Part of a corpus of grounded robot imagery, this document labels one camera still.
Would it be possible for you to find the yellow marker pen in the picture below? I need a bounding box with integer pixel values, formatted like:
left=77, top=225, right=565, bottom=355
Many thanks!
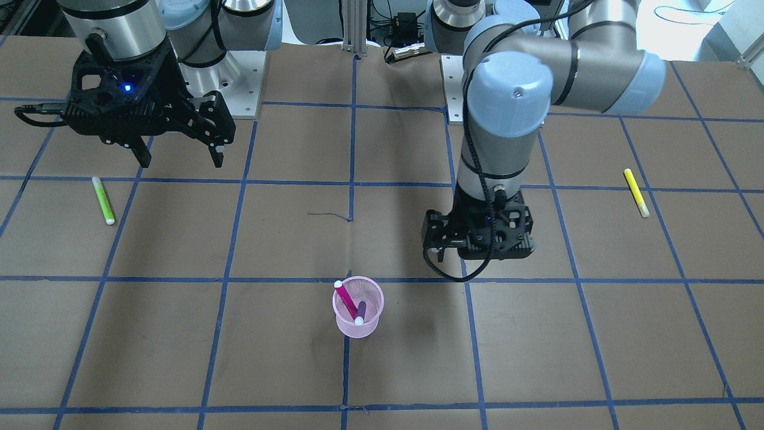
left=623, top=168, right=651, bottom=218

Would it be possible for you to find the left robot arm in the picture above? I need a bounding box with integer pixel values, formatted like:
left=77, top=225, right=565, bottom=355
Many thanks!
left=423, top=1, right=666, bottom=260

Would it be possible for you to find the pink marker pen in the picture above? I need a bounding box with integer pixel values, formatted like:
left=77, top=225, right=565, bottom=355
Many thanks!
left=334, top=280, right=358, bottom=321

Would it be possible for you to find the pink mesh cup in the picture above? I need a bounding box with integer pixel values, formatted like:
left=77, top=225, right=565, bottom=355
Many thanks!
left=332, top=276, right=385, bottom=339

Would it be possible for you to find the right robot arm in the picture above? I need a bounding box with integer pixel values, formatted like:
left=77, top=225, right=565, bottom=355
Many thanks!
left=54, top=1, right=284, bottom=168

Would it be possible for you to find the green marker pen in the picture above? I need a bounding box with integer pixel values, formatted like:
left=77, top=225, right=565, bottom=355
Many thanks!
left=92, top=176, right=116, bottom=225

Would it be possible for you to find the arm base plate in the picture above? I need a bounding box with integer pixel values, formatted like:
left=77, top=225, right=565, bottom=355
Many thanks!
left=179, top=51, right=267, bottom=119
left=441, top=54, right=464, bottom=125

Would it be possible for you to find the purple marker pen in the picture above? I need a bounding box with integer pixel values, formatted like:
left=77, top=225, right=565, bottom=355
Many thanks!
left=354, top=300, right=366, bottom=326

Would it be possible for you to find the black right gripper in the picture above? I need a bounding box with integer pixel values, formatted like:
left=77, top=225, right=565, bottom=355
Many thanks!
left=60, top=45, right=236, bottom=168

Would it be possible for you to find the aluminium frame post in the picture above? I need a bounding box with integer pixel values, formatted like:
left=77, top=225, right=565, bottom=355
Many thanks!
left=340, top=0, right=370, bottom=57

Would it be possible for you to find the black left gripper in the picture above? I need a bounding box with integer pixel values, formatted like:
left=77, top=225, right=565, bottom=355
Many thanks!
left=422, top=187, right=535, bottom=262

